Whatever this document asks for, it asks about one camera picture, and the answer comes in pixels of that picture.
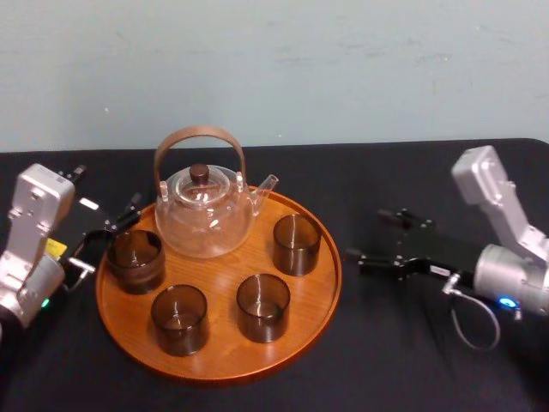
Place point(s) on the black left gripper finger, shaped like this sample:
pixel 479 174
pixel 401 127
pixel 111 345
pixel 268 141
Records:
pixel 74 173
pixel 125 216

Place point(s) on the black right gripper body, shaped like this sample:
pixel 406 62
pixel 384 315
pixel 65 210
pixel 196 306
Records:
pixel 437 251

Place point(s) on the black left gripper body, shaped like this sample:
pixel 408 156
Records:
pixel 88 221

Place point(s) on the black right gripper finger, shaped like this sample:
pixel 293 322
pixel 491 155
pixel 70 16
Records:
pixel 414 221
pixel 377 264

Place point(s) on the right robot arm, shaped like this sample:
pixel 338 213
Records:
pixel 510 240

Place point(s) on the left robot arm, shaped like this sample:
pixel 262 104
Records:
pixel 30 240

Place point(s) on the round wooden tray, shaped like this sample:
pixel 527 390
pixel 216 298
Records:
pixel 221 268

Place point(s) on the smoky glass cup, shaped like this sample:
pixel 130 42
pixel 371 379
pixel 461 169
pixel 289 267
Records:
pixel 262 319
pixel 135 270
pixel 297 257
pixel 180 330

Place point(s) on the glass teapot lid brown knob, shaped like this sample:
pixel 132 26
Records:
pixel 199 173

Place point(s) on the black tablecloth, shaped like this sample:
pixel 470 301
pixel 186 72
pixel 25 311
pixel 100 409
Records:
pixel 407 369

